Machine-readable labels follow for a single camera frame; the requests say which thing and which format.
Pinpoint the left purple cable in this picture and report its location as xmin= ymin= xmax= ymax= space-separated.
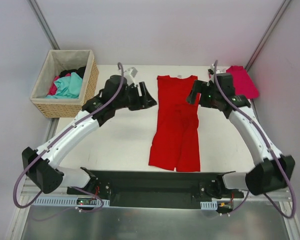
xmin=12 ymin=62 xmax=126 ymax=222

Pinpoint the right white cable duct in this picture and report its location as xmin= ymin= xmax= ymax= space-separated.
xmin=200 ymin=201 xmax=218 ymax=211

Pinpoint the white cable duct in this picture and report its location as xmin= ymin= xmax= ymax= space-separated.
xmin=32 ymin=196 xmax=110 ymax=207
xmin=200 ymin=201 xmax=218 ymax=211

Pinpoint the pink t shirt in basket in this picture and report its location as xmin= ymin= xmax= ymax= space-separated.
xmin=47 ymin=76 xmax=65 ymax=96

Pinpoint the red t shirt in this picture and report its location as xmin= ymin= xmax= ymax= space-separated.
xmin=148 ymin=75 xmax=201 ymax=172

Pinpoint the teal t shirt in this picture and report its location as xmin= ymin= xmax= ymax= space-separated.
xmin=45 ymin=72 xmax=83 ymax=99

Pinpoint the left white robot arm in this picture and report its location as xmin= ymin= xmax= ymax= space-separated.
xmin=21 ymin=75 xmax=157 ymax=195

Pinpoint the black t shirt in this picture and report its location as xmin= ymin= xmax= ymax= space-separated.
xmin=58 ymin=66 xmax=86 ymax=79

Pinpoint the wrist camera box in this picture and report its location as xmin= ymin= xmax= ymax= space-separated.
xmin=208 ymin=64 xmax=215 ymax=75
xmin=123 ymin=67 xmax=138 ymax=82

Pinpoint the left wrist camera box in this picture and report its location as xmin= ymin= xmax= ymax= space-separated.
xmin=123 ymin=67 xmax=138 ymax=82

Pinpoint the left white cable duct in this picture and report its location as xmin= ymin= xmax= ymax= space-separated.
xmin=32 ymin=196 xmax=110 ymax=207

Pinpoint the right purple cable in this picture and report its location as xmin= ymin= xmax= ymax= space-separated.
xmin=202 ymin=59 xmax=299 ymax=221

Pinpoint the wicker basket with cloth liner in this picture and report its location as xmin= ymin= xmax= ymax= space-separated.
xmin=30 ymin=50 xmax=99 ymax=118

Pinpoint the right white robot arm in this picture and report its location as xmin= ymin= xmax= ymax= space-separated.
xmin=186 ymin=73 xmax=295 ymax=198

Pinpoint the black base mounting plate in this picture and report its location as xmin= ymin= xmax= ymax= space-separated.
xmin=64 ymin=169 xmax=244 ymax=209

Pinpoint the magenta t shirt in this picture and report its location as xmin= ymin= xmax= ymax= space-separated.
xmin=216 ymin=65 xmax=260 ymax=100

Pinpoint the purple cable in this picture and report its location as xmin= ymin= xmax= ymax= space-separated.
xmin=202 ymin=59 xmax=299 ymax=221
xmin=12 ymin=62 xmax=126 ymax=222

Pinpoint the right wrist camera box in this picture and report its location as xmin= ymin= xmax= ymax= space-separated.
xmin=208 ymin=64 xmax=215 ymax=75

